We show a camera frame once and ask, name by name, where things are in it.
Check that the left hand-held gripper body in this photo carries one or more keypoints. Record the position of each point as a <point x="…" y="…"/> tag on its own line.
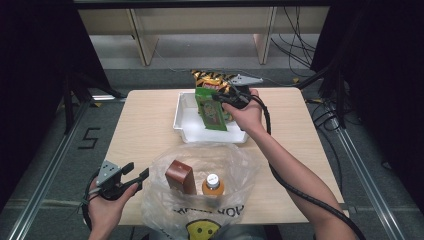
<point x="108" y="173"/>

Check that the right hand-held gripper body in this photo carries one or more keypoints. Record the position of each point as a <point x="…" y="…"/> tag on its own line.
<point x="245" y="96"/>

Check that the green snack packet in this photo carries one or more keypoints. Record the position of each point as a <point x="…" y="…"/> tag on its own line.
<point x="211" y="113"/>

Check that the yellow black striped chip bag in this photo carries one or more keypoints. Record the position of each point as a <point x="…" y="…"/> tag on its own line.
<point x="210" y="81"/>

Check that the clear plastic shopping bag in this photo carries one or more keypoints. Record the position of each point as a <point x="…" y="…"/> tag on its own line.
<point x="160" y="200"/>

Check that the brown box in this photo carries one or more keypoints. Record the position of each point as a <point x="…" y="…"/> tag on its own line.
<point x="180" y="176"/>

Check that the white plastic bin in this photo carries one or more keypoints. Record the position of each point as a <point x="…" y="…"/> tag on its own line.
<point x="190" y="126"/>

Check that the orange drink bottle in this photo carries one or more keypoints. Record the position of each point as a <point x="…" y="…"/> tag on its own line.
<point x="212" y="188"/>

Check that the person's right hand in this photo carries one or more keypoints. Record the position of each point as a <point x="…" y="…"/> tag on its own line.
<point x="248" y="116"/>

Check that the person's left hand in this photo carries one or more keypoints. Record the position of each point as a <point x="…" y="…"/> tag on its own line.
<point x="106" y="213"/>

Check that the beige wooden desk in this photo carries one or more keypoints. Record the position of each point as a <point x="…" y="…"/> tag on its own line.
<point x="200" y="20"/>

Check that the black metal stand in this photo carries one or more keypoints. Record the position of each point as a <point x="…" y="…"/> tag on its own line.
<point x="71" y="100"/>
<point x="338" y="96"/>

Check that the black curtain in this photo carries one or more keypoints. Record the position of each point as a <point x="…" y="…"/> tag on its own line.
<point x="33" y="83"/>
<point x="383" y="83"/>

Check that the person's jeans leg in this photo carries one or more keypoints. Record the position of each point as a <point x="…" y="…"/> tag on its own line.
<point x="250" y="233"/>

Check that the grey tape strip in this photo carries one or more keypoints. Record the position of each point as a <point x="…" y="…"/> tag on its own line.
<point x="348" y="209"/>

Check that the aluminium floor rail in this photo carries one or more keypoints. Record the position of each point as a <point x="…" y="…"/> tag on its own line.
<point x="43" y="180"/>
<point x="370" y="186"/>

